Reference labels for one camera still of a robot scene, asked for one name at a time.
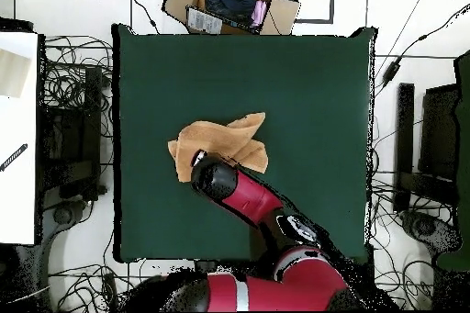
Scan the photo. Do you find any small black power brick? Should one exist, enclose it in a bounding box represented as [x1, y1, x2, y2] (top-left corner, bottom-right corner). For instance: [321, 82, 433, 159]
[101, 272, 118, 305]

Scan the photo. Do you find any black chair frame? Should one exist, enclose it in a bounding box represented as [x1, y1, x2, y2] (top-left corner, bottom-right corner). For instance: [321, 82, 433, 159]
[392, 82, 461, 214]

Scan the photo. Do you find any printed paper sheet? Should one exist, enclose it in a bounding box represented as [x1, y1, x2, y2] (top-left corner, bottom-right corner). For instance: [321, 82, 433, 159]
[185, 5, 224, 36]

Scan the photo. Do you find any thin black cable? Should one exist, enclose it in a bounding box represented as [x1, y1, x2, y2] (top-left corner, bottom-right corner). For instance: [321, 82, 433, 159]
[123, 0, 162, 35]

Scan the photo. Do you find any black striped tool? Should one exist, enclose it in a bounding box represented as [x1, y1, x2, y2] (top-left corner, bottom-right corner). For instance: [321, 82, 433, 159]
[0, 142, 29, 173]

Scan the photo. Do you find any black power adapter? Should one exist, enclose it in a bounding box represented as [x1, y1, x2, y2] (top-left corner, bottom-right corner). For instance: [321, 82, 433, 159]
[381, 60, 402, 87]

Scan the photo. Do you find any black rack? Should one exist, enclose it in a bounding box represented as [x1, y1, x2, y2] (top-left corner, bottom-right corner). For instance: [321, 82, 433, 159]
[38, 64, 108, 205]

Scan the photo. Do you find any white side table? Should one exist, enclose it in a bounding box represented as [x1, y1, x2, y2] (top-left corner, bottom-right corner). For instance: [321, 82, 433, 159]
[0, 30, 40, 245]

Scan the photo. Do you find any tan terry towel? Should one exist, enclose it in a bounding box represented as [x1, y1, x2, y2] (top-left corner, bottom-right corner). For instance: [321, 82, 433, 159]
[167, 111, 270, 184]

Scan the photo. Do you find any black stand base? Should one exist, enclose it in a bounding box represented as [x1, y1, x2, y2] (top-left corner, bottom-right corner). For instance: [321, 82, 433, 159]
[39, 198, 94, 244]
[398, 209, 464, 256]

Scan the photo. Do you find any dark green table cloth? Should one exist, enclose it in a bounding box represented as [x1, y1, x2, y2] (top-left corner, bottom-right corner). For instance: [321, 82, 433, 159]
[111, 23, 379, 263]

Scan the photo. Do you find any beige box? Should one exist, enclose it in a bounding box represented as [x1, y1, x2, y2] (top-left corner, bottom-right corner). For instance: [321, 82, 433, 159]
[0, 47, 31, 100]

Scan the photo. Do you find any black cable tangle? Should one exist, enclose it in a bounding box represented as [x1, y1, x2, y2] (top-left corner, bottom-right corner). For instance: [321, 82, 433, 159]
[42, 34, 116, 140]
[374, 256, 435, 311]

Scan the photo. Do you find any pink garment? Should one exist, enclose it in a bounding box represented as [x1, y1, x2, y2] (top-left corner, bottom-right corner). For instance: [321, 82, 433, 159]
[250, 0, 268, 28]

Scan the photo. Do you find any cardboard box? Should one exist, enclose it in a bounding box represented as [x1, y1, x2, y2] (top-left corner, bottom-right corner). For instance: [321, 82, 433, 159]
[162, 0, 301, 37]

